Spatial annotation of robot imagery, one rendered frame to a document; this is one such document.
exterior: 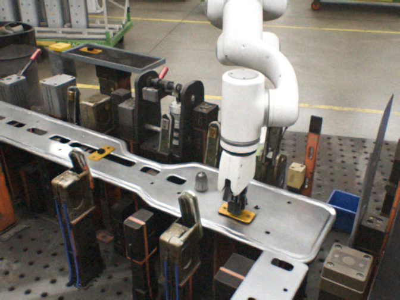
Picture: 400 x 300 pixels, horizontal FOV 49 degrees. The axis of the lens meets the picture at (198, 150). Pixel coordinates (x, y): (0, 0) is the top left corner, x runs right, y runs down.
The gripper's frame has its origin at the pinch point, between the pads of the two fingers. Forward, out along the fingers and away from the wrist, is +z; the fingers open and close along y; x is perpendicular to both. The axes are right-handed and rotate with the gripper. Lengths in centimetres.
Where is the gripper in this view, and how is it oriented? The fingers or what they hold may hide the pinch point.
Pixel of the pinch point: (236, 203)
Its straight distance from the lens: 102.4
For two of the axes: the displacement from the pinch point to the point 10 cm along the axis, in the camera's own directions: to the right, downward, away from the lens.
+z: 0.0, 8.6, 5.0
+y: -5.2, 4.3, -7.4
